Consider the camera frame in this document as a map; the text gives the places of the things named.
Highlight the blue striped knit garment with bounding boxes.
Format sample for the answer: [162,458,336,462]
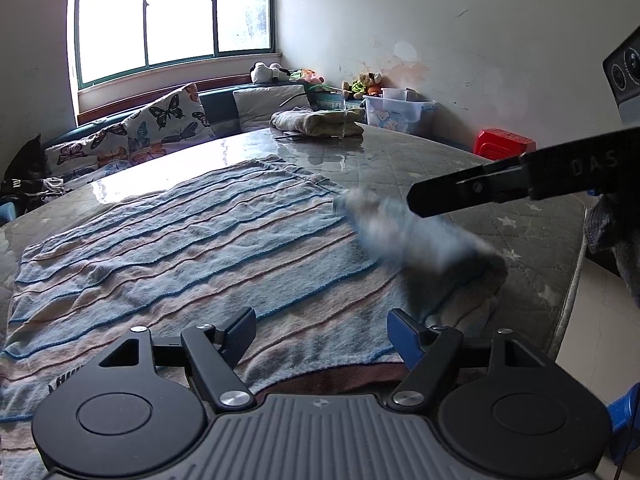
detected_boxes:
[1,156,508,479]

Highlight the red plastic stool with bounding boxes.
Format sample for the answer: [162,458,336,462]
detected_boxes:
[473,129,536,160]

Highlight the clear plastic storage box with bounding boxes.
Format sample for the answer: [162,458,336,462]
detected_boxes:
[364,88,438,138]

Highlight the butterfly print cushion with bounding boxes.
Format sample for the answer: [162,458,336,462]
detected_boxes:
[44,124,129,180]
[122,84,215,165]

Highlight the folded yellow patterned blanket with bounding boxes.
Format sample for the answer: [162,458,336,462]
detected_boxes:
[269,108,363,138]

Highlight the grey plain pillow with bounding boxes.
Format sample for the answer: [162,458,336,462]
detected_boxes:
[233,84,311,132]

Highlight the black bag on bench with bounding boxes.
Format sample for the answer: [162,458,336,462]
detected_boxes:
[1,134,65,214]

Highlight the brown plush toys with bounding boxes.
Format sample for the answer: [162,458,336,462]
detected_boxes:
[342,72,383,100]

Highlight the black white plush toy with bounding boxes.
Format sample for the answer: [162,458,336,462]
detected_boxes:
[250,62,291,84]

